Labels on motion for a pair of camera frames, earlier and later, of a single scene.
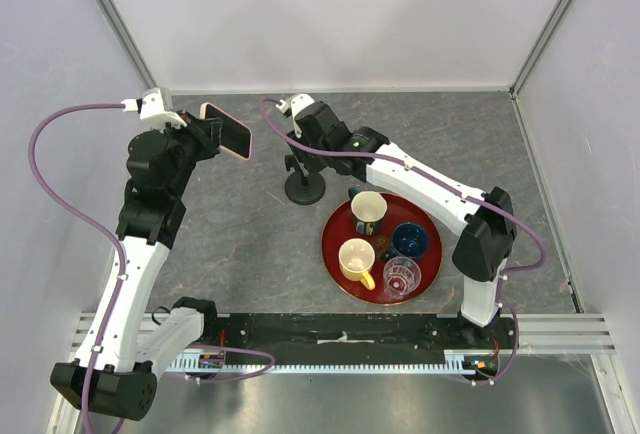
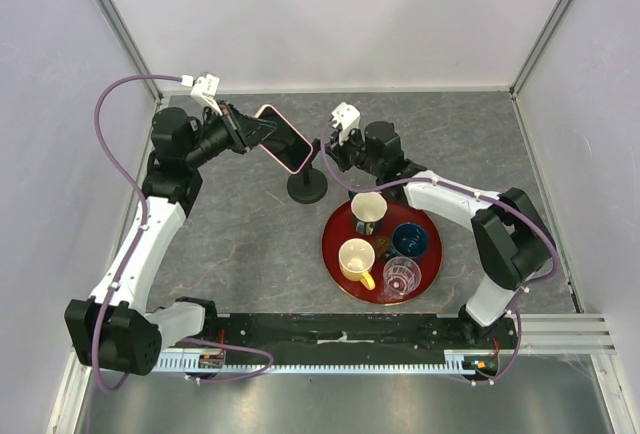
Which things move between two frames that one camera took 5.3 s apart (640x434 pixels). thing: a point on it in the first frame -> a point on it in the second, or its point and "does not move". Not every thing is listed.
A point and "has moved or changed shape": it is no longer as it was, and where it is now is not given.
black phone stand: (301, 187) does not move
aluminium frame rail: (128, 42) does not move
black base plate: (358, 336) does not move
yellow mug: (356, 257) does not move
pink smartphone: (236, 137) has moved or changed shape
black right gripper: (307, 165) -> (338, 151)
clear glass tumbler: (401, 275) does not move
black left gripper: (206, 132) -> (246, 131)
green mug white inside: (368, 209) does not move
